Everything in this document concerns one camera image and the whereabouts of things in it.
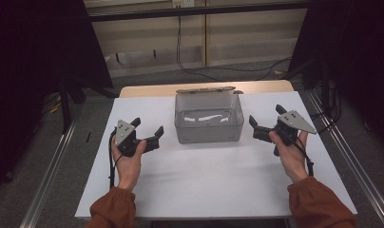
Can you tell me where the white table mat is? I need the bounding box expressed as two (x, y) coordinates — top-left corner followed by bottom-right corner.
(74, 91), (358, 221)

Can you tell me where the black horizontal bar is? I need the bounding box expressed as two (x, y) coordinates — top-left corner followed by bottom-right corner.
(87, 1), (312, 23)

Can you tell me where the long black floor cable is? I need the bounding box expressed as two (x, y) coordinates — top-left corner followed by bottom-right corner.
(175, 15), (293, 83)

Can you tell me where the black metal stand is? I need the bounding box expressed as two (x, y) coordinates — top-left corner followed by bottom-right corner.
(57, 74), (87, 135)

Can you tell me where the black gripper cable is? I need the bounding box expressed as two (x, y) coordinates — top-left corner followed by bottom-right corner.
(287, 135), (315, 178)
(107, 130), (119, 191)

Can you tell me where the wooden table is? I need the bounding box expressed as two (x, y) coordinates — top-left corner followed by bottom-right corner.
(118, 79), (296, 99)

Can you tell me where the person's right hand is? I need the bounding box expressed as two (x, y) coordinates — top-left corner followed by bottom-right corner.
(268, 129), (310, 185)

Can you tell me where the bundle of black cables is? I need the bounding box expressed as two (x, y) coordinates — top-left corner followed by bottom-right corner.
(309, 80), (344, 135)

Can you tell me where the aluminium rail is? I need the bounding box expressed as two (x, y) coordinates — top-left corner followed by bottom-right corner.
(305, 89), (384, 228)
(18, 105), (84, 228)

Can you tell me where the clear grey plastic box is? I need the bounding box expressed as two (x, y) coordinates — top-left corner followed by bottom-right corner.
(173, 91), (245, 144)

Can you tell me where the person's left hand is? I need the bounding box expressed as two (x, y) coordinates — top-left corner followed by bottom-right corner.
(110, 139), (148, 191)

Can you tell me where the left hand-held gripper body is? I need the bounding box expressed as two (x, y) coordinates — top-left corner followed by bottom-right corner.
(112, 119), (145, 158)

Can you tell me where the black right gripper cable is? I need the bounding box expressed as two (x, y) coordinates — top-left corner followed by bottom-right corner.
(287, 135), (315, 178)

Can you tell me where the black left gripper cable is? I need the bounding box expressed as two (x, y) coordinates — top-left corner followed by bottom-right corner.
(107, 130), (119, 191)

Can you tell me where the yellow floor item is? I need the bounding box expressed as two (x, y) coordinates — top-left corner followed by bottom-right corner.
(48, 102), (63, 115)

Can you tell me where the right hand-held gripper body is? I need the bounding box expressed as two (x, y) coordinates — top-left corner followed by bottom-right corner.
(273, 109), (318, 157)

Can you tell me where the black curtain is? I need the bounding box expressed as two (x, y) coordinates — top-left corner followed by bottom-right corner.
(0, 0), (115, 196)
(287, 0), (384, 155)

